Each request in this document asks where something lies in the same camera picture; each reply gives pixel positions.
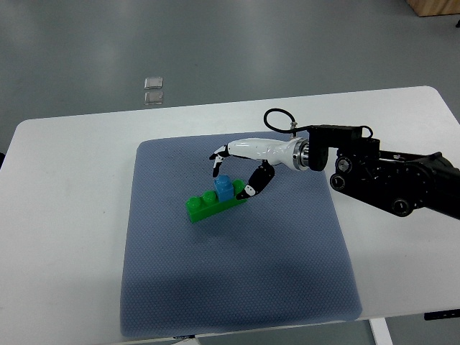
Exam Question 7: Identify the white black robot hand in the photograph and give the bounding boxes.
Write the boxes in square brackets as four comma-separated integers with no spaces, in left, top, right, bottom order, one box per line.
[209,138,309,200]

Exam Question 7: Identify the blue toy block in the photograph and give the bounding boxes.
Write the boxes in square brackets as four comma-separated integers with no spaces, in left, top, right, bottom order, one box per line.
[214,175,234,203]

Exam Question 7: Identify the green four-stud toy block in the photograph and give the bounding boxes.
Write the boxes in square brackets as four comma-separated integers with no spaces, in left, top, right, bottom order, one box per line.
[185,179,246,223]

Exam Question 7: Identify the grey-blue foam mat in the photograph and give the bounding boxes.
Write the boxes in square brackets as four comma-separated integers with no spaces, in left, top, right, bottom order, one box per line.
[120,134,362,338]

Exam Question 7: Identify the lower metal floor plate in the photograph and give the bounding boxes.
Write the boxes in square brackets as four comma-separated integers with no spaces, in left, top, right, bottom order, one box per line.
[144,91,164,106]

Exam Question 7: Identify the metal floor plate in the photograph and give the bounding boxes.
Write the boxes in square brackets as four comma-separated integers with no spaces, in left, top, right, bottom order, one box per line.
[144,91,164,106]
[144,76,163,90]

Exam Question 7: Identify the upper metal floor plate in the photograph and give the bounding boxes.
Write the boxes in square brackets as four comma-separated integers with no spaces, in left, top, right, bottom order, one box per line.
[144,76,163,90]

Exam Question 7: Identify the wooden box corner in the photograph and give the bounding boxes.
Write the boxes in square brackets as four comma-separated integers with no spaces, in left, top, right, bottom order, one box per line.
[406,0,460,17]

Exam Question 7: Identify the white table leg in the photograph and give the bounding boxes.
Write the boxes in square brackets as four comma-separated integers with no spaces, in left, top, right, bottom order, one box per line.
[369,318,393,345]

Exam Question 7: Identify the black table control panel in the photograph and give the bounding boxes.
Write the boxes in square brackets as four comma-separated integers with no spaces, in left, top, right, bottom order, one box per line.
[423,309,460,321]

